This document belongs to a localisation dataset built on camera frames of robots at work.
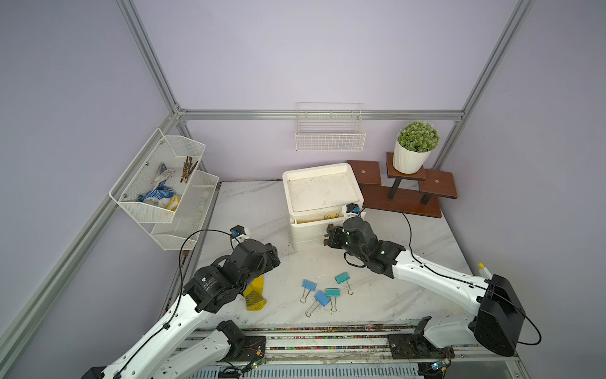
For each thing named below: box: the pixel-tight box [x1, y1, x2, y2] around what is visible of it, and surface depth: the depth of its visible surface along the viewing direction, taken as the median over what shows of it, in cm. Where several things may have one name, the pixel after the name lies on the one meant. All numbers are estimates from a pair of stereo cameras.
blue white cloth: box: [137, 161, 181, 212], surface depth 73 cm
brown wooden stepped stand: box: [347, 152, 458, 219], surface depth 110 cm
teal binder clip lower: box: [325, 287, 341, 312], surface depth 86 cm
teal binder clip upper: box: [335, 271, 355, 296], surface depth 89 cm
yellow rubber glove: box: [243, 274, 268, 312], surface depth 84 cm
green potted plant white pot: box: [392, 120, 440, 175], surface depth 85 cm
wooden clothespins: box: [179, 155, 199, 184], surface depth 83 cm
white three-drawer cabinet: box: [282, 162, 367, 252], surface depth 86 cm
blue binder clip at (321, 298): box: [304, 289, 330, 318], surface depth 84 cm
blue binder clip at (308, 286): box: [299, 278, 318, 304], surface depth 88 cm
